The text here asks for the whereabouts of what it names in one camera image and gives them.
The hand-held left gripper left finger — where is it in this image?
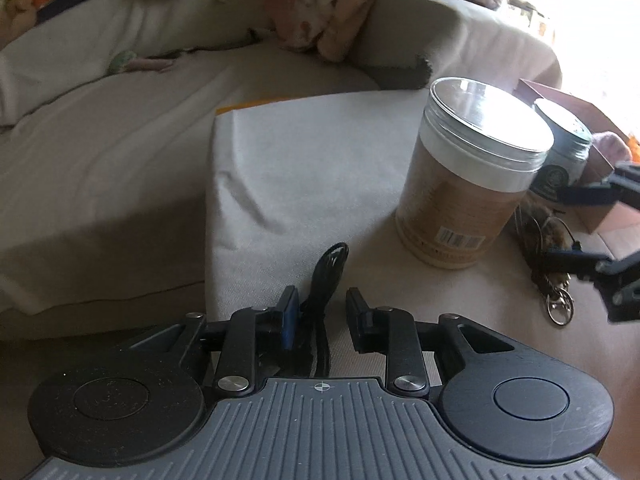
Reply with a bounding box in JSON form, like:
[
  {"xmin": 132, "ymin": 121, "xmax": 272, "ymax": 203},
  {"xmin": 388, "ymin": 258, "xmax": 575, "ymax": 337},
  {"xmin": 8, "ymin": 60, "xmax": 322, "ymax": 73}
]
[{"xmin": 120, "ymin": 285, "xmax": 301, "ymax": 398}]

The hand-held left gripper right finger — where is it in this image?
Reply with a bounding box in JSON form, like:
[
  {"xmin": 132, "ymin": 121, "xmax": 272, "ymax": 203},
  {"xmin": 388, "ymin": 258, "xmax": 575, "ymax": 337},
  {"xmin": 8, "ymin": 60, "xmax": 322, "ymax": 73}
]
[{"xmin": 346, "ymin": 287, "xmax": 516, "ymax": 398}]

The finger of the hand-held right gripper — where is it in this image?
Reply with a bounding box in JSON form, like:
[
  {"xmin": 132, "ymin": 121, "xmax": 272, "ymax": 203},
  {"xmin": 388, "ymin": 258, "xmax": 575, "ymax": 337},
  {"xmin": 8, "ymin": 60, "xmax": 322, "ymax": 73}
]
[
  {"xmin": 555, "ymin": 160, "xmax": 640, "ymax": 211},
  {"xmin": 542, "ymin": 245, "xmax": 640, "ymax": 323}
]

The pink cardboard box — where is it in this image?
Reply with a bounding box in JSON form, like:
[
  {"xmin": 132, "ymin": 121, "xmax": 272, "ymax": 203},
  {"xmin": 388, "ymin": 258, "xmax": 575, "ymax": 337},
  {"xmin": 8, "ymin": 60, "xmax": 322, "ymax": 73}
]
[{"xmin": 515, "ymin": 79, "xmax": 640, "ymax": 233}]

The brown furry keychain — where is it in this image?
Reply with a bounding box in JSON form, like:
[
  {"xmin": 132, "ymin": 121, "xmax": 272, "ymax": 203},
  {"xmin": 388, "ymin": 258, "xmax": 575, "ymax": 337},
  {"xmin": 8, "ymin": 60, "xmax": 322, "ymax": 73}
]
[{"xmin": 512, "ymin": 195, "xmax": 583, "ymax": 328}]

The black cable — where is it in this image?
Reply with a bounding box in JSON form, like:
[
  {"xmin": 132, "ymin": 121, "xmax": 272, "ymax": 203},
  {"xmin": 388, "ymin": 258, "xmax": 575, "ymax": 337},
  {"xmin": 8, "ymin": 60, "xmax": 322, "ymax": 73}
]
[{"xmin": 299, "ymin": 242, "xmax": 350, "ymax": 378}]

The pink soft cloth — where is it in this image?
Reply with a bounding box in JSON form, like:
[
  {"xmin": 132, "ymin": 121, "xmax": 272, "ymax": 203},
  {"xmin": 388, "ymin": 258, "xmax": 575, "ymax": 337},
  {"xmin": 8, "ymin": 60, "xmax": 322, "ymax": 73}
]
[{"xmin": 585, "ymin": 130, "xmax": 633, "ymax": 181}]

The green lid jar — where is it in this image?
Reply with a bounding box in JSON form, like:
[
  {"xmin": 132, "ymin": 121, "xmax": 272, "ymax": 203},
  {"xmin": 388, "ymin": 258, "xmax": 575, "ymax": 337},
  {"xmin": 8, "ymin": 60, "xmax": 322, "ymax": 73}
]
[{"xmin": 527, "ymin": 97, "xmax": 594, "ymax": 206}]

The brown jar clear lid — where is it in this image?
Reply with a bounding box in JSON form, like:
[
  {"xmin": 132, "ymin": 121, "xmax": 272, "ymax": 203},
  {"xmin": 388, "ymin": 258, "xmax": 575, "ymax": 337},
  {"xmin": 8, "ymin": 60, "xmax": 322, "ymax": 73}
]
[{"xmin": 395, "ymin": 76, "xmax": 556, "ymax": 271}]

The beige sofa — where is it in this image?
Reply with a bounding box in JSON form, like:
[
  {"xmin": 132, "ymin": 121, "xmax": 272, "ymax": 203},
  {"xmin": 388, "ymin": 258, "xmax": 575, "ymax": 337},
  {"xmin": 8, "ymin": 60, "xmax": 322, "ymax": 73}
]
[{"xmin": 0, "ymin": 0, "xmax": 640, "ymax": 480}]

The printed pink blanket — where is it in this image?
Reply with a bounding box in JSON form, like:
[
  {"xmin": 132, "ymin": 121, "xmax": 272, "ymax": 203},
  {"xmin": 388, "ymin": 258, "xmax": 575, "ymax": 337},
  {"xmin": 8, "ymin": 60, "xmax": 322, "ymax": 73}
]
[{"xmin": 265, "ymin": 0, "xmax": 506, "ymax": 63}]

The beige plush toy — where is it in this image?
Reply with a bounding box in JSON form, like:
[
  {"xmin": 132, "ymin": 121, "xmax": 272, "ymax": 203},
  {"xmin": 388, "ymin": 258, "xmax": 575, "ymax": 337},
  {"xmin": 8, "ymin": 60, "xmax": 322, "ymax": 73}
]
[{"xmin": 0, "ymin": 0, "xmax": 38, "ymax": 43}]

